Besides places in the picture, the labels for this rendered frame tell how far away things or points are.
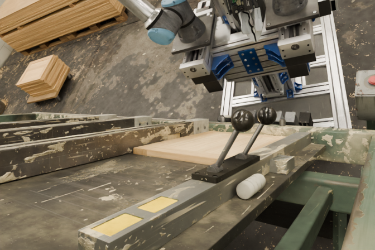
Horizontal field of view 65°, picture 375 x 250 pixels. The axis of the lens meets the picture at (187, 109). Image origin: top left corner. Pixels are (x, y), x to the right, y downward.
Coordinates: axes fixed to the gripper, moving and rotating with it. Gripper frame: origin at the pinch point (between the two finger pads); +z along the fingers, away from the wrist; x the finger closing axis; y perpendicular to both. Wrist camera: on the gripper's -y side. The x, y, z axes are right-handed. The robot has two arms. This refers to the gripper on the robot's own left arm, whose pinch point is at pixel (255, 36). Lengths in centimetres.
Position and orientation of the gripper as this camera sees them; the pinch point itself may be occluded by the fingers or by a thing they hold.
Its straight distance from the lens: 87.0
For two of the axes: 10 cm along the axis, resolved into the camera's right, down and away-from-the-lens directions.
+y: -3.8, 4.8, -8.0
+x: 8.7, -1.2, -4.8
